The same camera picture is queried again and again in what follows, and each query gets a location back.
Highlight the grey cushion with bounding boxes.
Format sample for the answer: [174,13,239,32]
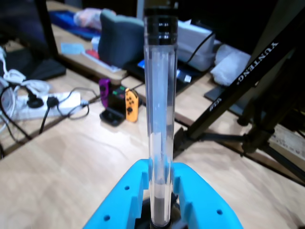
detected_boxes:
[98,9,147,70]

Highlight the wooden desk riser shelf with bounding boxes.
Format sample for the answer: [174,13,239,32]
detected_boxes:
[46,0,130,85]

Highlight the black camera tripod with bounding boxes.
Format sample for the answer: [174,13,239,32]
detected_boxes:
[173,0,305,188]

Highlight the black controller charging dock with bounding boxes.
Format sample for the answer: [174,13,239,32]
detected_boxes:
[99,86,127,127]

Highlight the purple game controller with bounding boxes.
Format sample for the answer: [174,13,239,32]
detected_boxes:
[98,78,112,109]

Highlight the blue tray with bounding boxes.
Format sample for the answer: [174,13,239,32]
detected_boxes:
[48,10,101,41]

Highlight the orange game controller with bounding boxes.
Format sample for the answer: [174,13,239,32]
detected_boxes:
[124,87,140,123]

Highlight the white plastic bag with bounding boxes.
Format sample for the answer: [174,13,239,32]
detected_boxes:
[210,43,253,87]

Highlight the black monitor with stand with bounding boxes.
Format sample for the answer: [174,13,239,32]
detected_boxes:
[0,0,68,82]

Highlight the light blue card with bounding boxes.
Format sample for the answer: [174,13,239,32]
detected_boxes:
[60,42,84,56]

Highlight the clear barrel pen black cap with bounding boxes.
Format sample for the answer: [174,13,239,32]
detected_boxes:
[143,0,180,229]

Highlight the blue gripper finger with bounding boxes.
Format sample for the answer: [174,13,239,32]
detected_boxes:
[82,159,151,229]
[172,162,244,229]

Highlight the black desk mat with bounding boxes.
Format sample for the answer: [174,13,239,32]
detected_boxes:
[204,83,254,116]

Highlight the black cable on white box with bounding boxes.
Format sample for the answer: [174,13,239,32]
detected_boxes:
[185,31,215,65]

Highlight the white box device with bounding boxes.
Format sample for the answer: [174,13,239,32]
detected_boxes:
[177,20,216,73]

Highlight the white power strip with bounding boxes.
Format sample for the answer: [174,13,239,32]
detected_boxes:
[9,91,82,121]

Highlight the white cable bundle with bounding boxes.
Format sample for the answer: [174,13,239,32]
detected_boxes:
[0,46,51,96]

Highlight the black power plug cable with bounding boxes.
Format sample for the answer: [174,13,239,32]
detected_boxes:
[39,87,91,135]
[26,92,45,108]

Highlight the pink plastic bag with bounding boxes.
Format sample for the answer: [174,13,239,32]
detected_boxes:
[73,7,104,30]

